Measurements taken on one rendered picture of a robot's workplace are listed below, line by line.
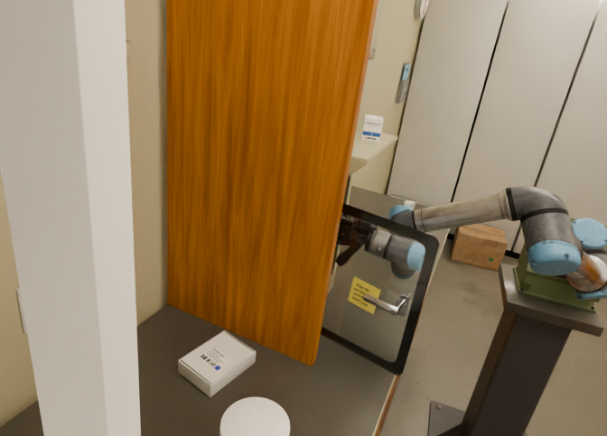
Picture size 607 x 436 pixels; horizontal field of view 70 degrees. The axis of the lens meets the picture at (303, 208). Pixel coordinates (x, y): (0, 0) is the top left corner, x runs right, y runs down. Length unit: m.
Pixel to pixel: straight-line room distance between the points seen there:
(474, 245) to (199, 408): 3.22
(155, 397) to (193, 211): 0.46
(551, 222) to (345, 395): 0.68
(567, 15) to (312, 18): 3.27
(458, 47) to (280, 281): 3.24
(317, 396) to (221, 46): 0.87
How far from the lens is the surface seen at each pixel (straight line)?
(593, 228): 1.71
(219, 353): 1.20
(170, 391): 1.17
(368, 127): 1.20
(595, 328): 1.88
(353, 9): 0.92
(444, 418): 2.58
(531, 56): 4.07
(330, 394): 1.19
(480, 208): 1.33
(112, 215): 0.17
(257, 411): 0.93
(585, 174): 4.23
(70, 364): 0.22
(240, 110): 1.05
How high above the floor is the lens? 1.79
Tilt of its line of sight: 23 degrees down
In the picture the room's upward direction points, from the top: 8 degrees clockwise
